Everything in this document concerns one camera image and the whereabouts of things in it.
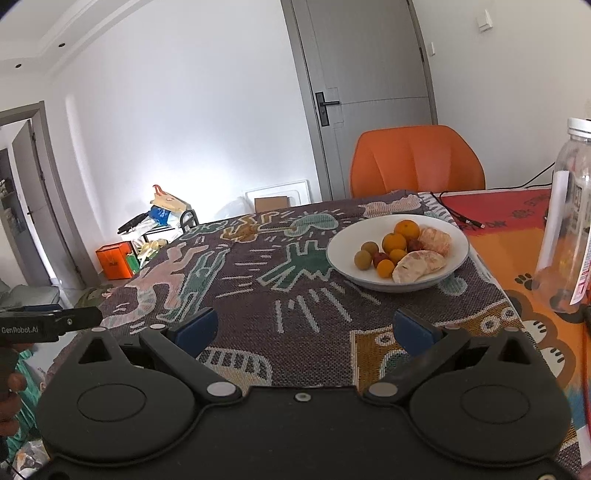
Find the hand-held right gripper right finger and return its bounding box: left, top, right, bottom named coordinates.
left=362, top=308, right=539, bottom=408

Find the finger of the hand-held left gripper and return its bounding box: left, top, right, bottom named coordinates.
left=0, top=303, right=63, bottom=315
left=44, top=306, right=103, bottom=333

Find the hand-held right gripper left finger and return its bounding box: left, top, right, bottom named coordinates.
left=74, top=306, right=243, bottom=407

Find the peeled pomelo piece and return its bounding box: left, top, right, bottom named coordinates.
left=392, top=250, right=448, bottom=284

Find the medium orange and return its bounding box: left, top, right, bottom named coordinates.
left=382, top=232, right=408, bottom=254

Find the peeled tangerine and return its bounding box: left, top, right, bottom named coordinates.
left=418, top=226, right=453, bottom=257

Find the white bowl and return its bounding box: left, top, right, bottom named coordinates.
left=326, top=213, right=471, bottom=293

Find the person's left hand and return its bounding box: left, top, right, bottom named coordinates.
left=0, top=344, right=28, bottom=438

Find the grey sofa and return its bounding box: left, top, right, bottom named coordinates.
left=0, top=282, right=64, bottom=315

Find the olive green cloth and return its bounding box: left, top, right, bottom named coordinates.
left=75, top=286, right=115, bottom=308

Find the orange box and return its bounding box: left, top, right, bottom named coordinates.
left=95, top=241, right=140, bottom=280

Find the shelf unit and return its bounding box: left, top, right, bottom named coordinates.
left=0, top=148, right=25, bottom=250

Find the open grey interior door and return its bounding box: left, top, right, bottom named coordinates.
left=11, top=117, right=89, bottom=288

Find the black storage rack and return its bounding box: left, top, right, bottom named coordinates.
left=117, top=208, right=200, bottom=246

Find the printed woven blanket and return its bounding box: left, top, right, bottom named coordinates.
left=44, top=189, right=583, bottom=474

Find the orange printed mat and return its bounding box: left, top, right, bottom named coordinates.
left=438, top=187, right=591, bottom=459

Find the yellow paper bag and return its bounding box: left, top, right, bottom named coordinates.
left=150, top=184, right=191, bottom=214

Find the white board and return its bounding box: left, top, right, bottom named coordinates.
left=242, top=179, right=310, bottom=214

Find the orange chair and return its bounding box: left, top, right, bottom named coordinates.
left=349, top=124, right=486, bottom=199

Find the clear plastic bottle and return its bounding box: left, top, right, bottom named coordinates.
left=534, top=117, right=591, bottom=315

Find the black cable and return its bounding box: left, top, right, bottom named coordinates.
left=431, top=161, right=560, bottom=230

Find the black door handle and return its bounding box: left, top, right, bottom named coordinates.
left=315, top=91, right=341, bottom=128

